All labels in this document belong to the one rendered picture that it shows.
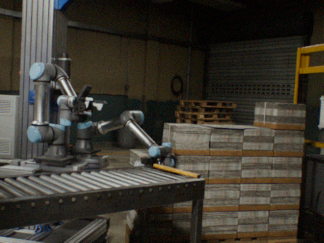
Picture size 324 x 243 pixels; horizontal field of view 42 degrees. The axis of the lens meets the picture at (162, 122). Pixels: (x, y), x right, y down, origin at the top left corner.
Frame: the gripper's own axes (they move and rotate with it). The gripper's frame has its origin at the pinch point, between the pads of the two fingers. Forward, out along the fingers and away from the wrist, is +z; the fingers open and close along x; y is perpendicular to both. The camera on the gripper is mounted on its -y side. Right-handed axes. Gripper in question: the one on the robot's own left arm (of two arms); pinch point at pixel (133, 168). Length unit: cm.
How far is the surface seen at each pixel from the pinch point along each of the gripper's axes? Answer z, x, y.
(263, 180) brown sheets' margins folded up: -118, 24, -13
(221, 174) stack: -82, 9, -8
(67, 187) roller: 75, 47, 3
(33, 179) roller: 81, 20, 3
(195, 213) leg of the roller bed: -2, 62, -17
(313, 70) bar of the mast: -187, 21, 85
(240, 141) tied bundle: -96, 15, 19
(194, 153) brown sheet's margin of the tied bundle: -59, -1, 9
